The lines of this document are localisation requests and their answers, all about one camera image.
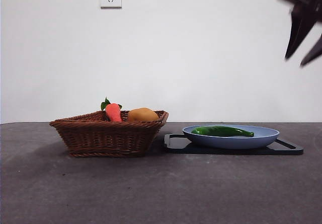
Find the green toy pepper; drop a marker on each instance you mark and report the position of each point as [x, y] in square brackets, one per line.
[221, 131]

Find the orange toy carrot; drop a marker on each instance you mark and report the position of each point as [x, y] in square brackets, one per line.
[113, 112]

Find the blue round plate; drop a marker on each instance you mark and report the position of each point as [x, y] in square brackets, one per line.
[231, 142]

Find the brown wicker basket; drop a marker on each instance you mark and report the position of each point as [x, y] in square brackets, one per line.
[105, 138]

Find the black rectangular tray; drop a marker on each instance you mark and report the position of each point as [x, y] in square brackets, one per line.
[176, 146]

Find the yellow-brown toy potato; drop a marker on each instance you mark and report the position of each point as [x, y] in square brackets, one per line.
[142, 114]

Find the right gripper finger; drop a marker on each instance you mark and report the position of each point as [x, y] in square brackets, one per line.
[314, 53]
[298, 30]

